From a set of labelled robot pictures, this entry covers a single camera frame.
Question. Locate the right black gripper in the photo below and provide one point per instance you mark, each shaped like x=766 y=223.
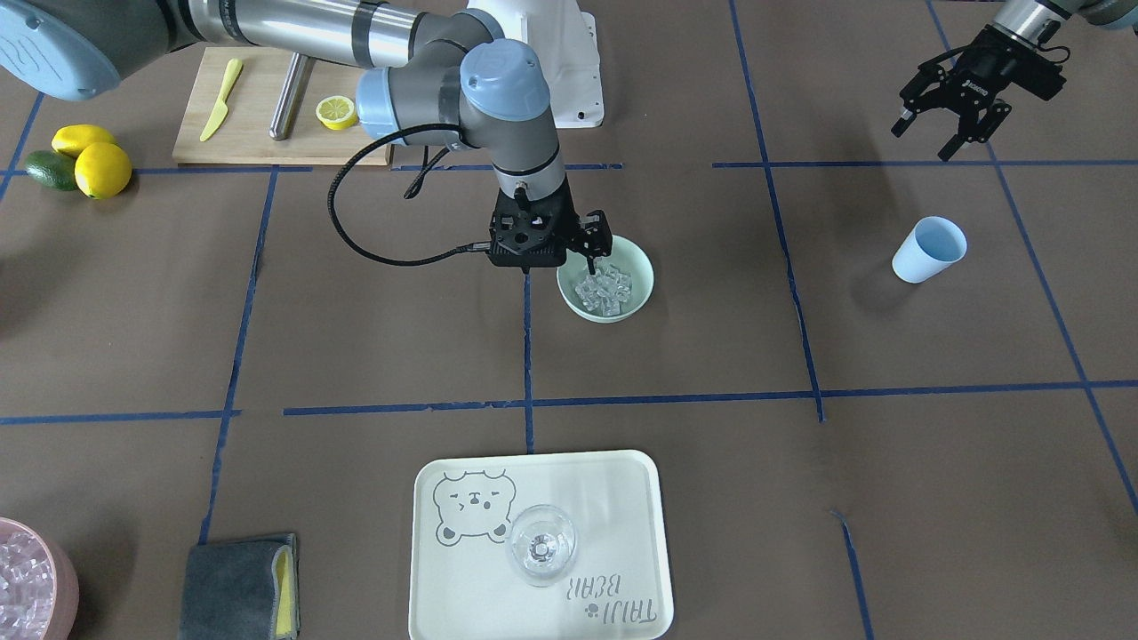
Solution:
x=594 y=236

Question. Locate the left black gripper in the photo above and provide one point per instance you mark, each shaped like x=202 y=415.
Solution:
x=997 y=68

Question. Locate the green bowl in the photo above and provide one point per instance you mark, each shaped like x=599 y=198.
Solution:
x=627 y=257

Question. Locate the light blue cup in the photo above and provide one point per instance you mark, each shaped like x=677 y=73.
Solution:
x=932 y=246

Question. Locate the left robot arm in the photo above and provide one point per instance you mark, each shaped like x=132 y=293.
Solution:
x=1037 y=22

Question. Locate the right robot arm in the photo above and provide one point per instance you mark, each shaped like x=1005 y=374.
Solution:
x=502 y=76

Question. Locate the ice cubes in green bowl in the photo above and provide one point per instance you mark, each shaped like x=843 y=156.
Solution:
x=605 y=292

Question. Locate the pink bowl with ice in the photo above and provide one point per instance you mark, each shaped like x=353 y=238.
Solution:
x=39 y=590

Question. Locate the wine glass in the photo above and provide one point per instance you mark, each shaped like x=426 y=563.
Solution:
x=542 y=545

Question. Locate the lemon half slice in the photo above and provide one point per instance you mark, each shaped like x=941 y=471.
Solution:
x=336 y=113

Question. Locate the cream bear tray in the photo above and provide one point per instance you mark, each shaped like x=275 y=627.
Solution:
x=462 y=585

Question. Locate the wooden cutting board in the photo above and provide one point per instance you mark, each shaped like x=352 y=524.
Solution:
x=244 y=138

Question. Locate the yellow plastic knife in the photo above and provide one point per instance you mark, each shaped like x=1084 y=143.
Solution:
x=219 y=111

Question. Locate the grey folded cloth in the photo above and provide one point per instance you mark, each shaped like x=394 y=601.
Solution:
x=242 y=589

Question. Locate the yellow lemon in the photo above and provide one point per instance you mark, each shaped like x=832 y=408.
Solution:
x=73 y=139
x=103 y=170

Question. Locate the green lime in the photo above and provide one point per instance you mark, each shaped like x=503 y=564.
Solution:
x=51 y=169

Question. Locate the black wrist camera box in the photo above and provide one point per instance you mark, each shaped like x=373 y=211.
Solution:
x=533 y=234

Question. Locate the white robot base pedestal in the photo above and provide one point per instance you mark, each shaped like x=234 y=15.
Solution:
x=565 y=39

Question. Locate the metal handled knife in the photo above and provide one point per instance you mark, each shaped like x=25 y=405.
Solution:
x=290 y=97

